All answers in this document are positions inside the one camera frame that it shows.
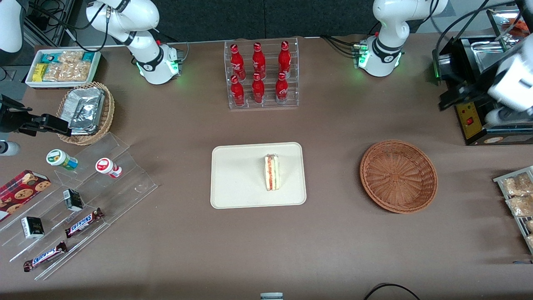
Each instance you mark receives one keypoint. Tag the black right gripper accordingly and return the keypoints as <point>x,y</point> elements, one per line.
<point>11,121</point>

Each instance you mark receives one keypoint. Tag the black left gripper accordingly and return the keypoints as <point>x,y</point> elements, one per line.
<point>473,86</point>

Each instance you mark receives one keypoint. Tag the triangle sandwich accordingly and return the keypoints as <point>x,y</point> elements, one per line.
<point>272,173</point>

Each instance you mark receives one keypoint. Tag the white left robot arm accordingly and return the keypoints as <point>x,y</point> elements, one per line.
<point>387,25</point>

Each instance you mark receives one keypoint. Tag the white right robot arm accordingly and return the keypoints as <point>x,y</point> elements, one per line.
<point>154,58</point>

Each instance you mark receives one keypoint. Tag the small tan wicker basket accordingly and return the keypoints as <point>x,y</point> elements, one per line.
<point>107,112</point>

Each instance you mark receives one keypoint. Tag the round brown wicker basket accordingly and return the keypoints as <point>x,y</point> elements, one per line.
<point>398,177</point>

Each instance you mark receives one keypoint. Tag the cream plastic tray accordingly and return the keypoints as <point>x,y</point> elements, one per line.
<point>237,175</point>

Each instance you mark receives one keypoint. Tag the black sealing machine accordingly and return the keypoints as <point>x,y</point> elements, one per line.
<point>472,121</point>

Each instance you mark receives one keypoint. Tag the green lid drink cup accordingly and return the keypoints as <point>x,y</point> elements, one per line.
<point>60,159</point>

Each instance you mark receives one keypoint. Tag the silver foil pack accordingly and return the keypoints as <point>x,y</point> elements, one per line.
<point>85,96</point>
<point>85,118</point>

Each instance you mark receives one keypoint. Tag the white rectangular snack bin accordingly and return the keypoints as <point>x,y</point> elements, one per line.
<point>29,81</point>

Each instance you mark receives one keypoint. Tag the steel pan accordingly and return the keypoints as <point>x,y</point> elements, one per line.
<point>489,54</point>

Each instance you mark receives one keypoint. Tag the yellow snack packet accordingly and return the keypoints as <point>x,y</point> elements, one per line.
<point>39,72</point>

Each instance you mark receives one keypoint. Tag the clear cracker pack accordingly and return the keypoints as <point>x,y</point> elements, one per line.
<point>53,72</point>
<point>75,71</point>
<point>70,56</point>

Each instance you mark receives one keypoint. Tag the teal snack packet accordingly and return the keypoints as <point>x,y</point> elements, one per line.
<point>88,56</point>
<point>49,58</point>

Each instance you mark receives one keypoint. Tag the red plaid cookie box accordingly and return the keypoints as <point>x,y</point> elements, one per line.
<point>21,193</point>

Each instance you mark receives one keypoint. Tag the red lid drink bottle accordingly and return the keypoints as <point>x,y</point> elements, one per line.
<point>106,166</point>

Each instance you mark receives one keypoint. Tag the small black white carton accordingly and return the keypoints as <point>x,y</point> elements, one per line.
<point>73,200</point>
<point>32,227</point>

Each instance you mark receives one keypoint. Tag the clear acrylic tiered stand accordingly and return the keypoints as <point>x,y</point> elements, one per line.
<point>125,183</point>

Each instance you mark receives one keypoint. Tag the wrapped crumbly bread pack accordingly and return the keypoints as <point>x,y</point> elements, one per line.
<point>520,205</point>
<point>516,184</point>
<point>530,241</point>
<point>529,226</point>

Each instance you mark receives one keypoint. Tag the snickers chocolate bar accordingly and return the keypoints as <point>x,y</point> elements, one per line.
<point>83,223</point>
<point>45,256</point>

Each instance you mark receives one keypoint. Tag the red cola bottle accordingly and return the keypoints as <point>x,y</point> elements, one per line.
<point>237,92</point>
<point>258,89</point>
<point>237,62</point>
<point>259,61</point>
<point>285,59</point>
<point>282,89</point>

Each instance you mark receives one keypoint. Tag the clear acrylic bottle rack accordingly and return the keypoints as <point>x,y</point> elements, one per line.
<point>262,106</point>

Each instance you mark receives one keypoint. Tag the small grey box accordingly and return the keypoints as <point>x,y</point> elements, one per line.
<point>271,296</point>

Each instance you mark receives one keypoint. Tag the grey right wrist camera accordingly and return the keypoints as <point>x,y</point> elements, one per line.
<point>8,148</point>

